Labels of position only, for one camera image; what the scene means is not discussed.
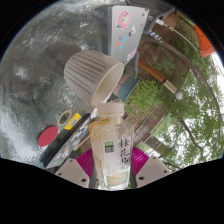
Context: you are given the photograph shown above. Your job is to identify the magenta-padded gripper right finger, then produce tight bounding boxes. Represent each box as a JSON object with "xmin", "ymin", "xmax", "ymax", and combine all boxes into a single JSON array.
[{"xmin": 129, "ymin": 145, "xmax": 173, "ymax": 189}]

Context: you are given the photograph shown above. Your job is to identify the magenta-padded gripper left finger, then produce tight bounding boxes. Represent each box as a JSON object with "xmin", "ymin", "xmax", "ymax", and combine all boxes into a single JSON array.
[{"xmin": 54, "ymin": 147, "xmax": 96, "ymax": 189}]

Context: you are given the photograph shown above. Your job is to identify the clear white-capped drink bottle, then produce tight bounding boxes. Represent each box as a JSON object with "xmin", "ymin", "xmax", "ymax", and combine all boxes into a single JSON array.
[{"xmin": 88, "ymin": 102, "xmax": 134, "ymax": 191}]

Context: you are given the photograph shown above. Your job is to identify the flat round red coaster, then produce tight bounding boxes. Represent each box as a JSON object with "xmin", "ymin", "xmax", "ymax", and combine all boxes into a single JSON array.
[{"xmin": 37, "ymin": 124, "xmax": 59, "ymax": 148}]

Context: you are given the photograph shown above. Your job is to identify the yellow card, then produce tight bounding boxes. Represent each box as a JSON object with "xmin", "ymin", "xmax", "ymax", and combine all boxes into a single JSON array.
[{"xmin": 64, "ymin": 112, "xmax": 82, "ymax": 131}]

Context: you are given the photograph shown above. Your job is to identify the beige tape roll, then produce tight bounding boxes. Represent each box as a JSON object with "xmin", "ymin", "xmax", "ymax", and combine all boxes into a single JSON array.
[{"xmin": 56, "ymin": 109, "xmax": 73, "ymax": 128}]

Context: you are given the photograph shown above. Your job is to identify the green plant in blue pot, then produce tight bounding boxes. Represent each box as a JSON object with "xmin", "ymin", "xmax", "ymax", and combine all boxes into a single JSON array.
[{"xmin": 113, "ymin": 73, "xmax": 164, "ymax": 116}]

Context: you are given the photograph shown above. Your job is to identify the white ribbed mug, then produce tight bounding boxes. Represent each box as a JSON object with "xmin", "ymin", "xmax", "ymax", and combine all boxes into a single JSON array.
[{"xmin": 63, "ymin": 49, "xmax": 125, "ymax": 108}]

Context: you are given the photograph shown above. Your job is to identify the blue yellow striped bollard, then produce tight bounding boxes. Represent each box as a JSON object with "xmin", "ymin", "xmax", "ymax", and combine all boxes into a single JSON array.
[{"xmin": 146, "ymin": 29, "xmax": 164, "ymax": 43}]

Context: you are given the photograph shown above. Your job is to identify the orange canopy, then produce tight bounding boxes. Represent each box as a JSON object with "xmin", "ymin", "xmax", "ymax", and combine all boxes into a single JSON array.
[{"xmin": 194, "ymin": 23, "xmax": 218, "ymax": 58}]

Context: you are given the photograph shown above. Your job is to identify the silver laptop with stickers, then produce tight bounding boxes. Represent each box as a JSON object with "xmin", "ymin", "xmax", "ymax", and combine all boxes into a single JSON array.
[{"xmin": 107, "ymin": 4, "xmax": 150, "ymax": 66}]

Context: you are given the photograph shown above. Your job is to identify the wooden globe lamp post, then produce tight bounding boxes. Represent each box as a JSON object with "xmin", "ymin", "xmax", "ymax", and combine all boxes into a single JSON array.
[{"xmin": 138, "ymin": 59, "xmax": 184, "ymax": 101}]

